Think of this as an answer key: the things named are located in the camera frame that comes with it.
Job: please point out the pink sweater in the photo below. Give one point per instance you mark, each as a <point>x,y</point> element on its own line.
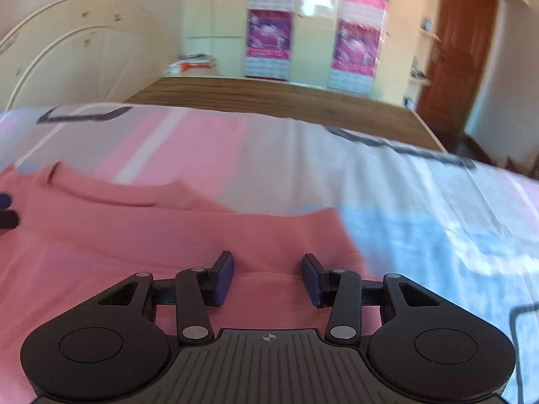
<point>126,240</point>

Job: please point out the cream round headboard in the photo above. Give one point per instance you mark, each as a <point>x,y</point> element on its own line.
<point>105,50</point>

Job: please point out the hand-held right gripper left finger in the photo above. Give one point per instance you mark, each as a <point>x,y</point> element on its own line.
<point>223,280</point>

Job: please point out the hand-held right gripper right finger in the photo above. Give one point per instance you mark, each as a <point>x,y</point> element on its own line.
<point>312,281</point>

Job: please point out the wooden bed board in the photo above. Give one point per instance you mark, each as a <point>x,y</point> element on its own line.
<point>273,96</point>

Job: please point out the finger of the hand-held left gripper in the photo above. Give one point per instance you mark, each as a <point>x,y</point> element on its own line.
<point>8,219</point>
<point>4,200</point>

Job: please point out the cream wardrobe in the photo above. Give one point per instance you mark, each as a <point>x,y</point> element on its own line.
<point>202,8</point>

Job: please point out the bed with patterned sheet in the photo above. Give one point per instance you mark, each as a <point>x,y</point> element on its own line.
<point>294,168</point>

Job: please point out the brown wooden door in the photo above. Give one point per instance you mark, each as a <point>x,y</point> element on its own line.
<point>459,50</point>

